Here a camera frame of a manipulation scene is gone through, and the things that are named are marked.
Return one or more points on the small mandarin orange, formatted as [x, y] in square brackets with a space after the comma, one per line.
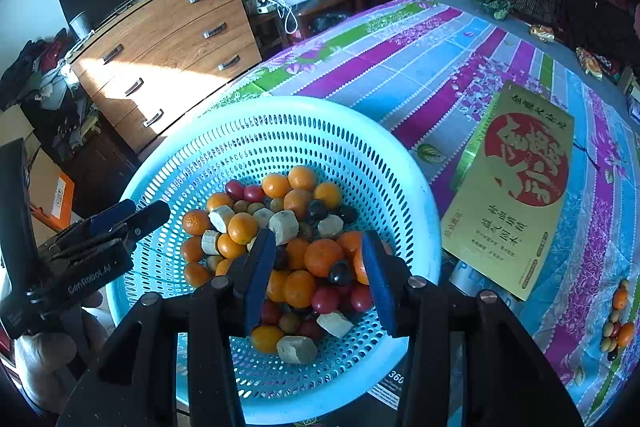
[620, 300]
[625, 335]

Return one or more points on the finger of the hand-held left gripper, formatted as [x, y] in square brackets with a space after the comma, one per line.
[112, 213]
[147, 218]

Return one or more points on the person's left hand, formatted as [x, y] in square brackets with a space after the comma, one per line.
[45, 357]

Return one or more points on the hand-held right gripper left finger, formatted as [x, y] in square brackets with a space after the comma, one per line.
[260, 277]

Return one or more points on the orange cardboard box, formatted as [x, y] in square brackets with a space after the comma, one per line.
[57, 197]

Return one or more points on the blue plastic colander basket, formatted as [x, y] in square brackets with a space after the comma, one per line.
[325, 147]

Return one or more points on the blue and white box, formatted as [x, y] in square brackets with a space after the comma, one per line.
[634, 99]

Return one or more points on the yellow box with red circle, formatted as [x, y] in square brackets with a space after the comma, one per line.
[500, 247]

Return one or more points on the black garment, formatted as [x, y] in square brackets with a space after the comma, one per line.
[590, 7]

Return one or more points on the green snack packet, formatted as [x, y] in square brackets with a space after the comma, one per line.
[492, 3]

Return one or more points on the pile of clothes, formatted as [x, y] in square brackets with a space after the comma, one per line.
[35, 72]

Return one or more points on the small black cup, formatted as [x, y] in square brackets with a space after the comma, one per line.
[81, 26]

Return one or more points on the black printed box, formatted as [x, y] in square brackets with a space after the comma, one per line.
[395, 382]

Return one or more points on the wooden chest of drawers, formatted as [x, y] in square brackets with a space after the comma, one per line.
[165, 52]

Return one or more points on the gold snack packet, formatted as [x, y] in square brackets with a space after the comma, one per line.
[590, 61]
[542, 33]

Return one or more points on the heap of oranges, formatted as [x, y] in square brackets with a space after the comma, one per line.
[322, 257]

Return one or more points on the striped floral bed sheet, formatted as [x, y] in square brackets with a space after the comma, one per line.
[425, 57]

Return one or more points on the pale blue printed box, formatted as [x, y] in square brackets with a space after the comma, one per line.
[462, 277]

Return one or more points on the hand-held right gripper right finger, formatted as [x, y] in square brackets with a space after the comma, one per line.
[377, 282]

